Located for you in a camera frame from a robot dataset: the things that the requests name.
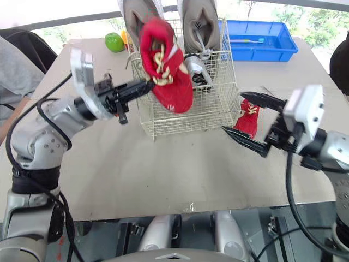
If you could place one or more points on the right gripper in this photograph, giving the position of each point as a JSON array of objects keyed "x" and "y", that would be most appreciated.
[{"x": 283, "y": 133}]

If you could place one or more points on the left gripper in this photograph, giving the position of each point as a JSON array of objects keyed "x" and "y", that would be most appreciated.
[{"x": 110, "y": 95}]

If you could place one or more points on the small red shoe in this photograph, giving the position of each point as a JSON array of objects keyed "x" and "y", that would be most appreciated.
[
  {"x": 174, "y": 90},
  {"x": 246, "y": 122}
]

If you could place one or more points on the small white shoe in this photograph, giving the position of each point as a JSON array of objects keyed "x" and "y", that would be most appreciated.
[{"x": 195, "y": 68}]

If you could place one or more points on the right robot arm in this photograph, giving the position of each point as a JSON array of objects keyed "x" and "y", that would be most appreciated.
[{"x": 332, "y": 147}]

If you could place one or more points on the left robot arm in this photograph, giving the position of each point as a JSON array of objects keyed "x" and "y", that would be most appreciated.
[{"x": 41, "y": 142}]

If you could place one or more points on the green toy apple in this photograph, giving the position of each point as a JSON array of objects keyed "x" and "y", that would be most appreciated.
[{"x": 114, "y": 43}]

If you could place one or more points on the yellow and red block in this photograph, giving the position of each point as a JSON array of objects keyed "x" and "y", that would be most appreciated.
[{"x": 124, "y": 38}]

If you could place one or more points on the blue plastic bin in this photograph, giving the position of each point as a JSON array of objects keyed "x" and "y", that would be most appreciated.
[{"x": 267, "y": 54}]

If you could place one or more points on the toothbrush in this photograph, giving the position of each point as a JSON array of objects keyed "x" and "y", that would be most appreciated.
[{"x": 245, "y": 41}]

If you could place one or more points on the large beige shoe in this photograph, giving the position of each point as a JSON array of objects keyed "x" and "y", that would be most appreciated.
[
  {"x": 199, "y": 24},
  {"x": 133, "y": 16}
]

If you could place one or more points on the dark chair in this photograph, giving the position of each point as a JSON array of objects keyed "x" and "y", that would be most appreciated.
[{"x": 35, "y": 46}]

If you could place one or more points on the robot body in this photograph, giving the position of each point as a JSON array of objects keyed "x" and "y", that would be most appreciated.
[{"x": 155, "y": 234}]

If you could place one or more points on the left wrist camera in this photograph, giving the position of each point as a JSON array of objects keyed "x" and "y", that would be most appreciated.
[{"x": 81, "y": 71}]

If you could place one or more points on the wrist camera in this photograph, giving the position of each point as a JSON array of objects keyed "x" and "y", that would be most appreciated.
[
  {"x": 81, "y": 71},
  {"x": 305, "y": 109}
]

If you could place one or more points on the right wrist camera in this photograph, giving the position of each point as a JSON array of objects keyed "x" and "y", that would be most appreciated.
[{"x": 305, "y": 109}]

